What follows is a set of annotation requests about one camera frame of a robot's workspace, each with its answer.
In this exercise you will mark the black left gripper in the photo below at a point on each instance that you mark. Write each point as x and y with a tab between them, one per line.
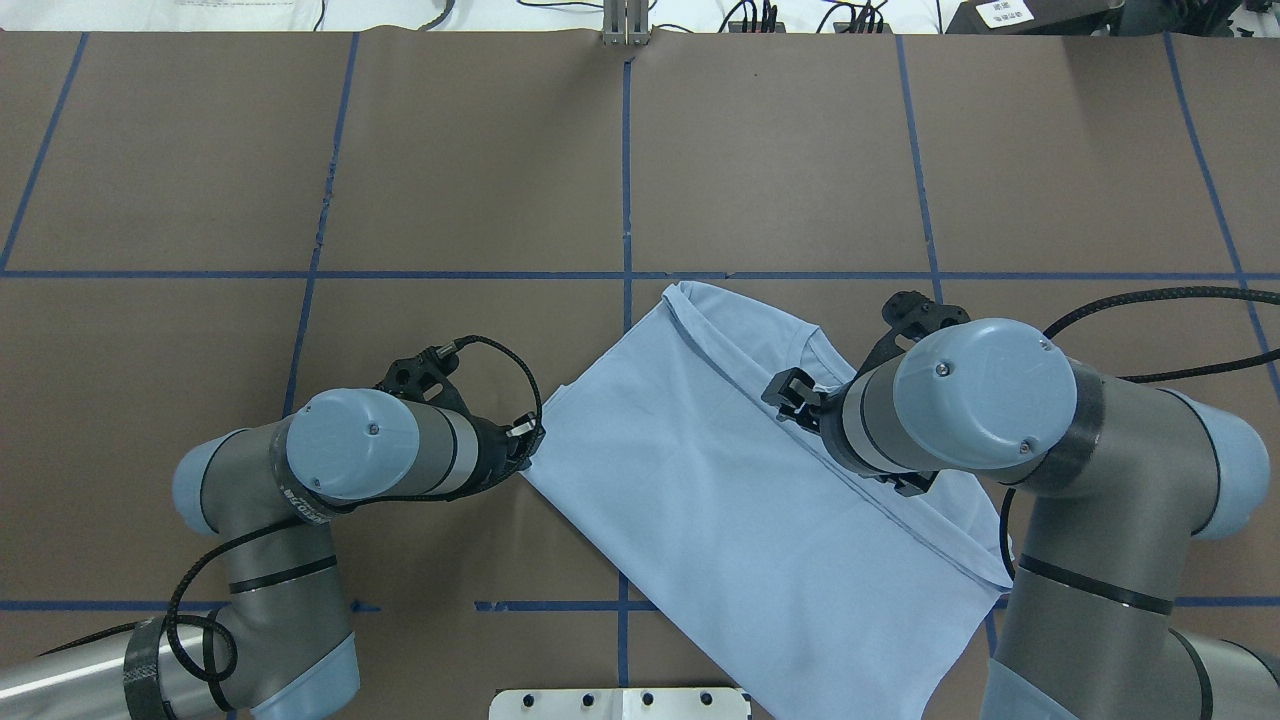
491	452

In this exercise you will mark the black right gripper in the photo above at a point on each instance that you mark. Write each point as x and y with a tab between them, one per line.
829	420

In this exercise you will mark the light blue t-shirt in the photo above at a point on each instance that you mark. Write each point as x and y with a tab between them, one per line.
823	594

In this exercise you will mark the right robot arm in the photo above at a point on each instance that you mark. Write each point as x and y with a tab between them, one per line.
1124	476

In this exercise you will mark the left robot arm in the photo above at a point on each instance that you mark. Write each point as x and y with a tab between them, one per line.
261	625

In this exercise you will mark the small electronics board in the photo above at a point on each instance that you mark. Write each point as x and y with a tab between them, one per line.
748	17

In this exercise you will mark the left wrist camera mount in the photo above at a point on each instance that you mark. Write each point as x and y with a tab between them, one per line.
425	378

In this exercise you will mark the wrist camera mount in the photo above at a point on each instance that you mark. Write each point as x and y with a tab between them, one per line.
910	316
425	378

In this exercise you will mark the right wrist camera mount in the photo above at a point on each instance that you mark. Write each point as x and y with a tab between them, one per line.
910	316

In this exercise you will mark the white camera pillar base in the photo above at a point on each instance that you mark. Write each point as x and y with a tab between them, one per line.
622	703

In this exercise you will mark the aluminium frame post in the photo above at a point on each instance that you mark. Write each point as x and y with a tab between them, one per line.
626	22

